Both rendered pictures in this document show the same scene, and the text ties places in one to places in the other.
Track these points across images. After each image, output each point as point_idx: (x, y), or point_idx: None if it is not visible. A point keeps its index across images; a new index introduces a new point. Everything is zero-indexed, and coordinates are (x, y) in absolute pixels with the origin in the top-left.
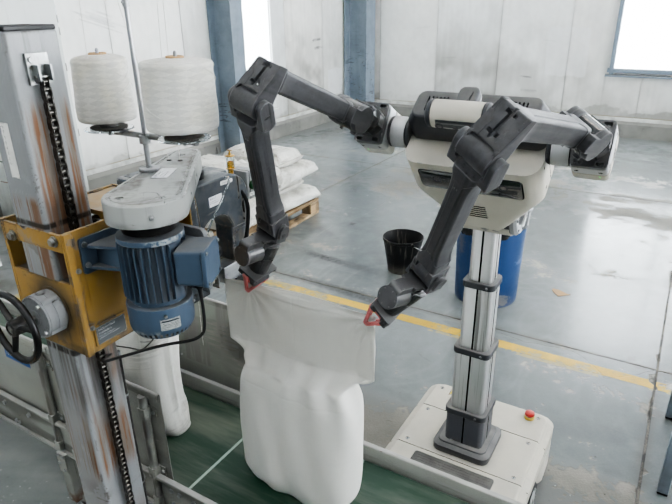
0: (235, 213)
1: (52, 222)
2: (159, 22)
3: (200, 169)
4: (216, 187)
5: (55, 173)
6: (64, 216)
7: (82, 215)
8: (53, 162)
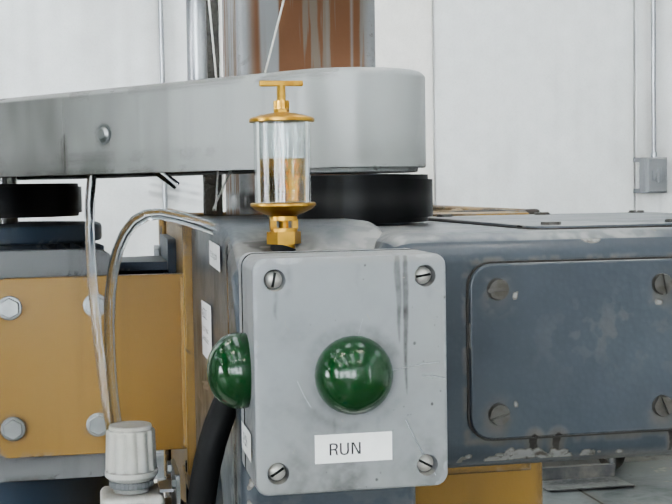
0: (226, 488)
1: (226, 192)
2: None
3: (230, 150)
4: (207, 264)
5: (228, 70)
6: (230, 187)
7: (236, 201)
8: (227, 41)
